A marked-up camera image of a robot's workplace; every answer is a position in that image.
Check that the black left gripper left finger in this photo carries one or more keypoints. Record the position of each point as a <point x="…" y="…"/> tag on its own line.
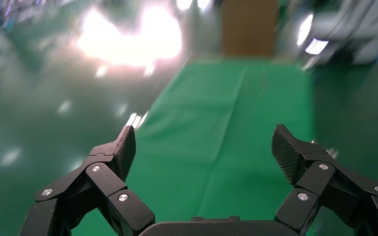
<point x="104" y="177"/>

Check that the green table cloth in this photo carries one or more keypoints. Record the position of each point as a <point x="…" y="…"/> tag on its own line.
<point x="215" y="130"/>

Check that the large open cardboard carton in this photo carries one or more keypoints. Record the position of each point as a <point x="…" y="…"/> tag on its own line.
<point x="249" y="29"/>

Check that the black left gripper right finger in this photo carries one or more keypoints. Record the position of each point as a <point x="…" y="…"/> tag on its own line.
<point x="319" y="177"/>

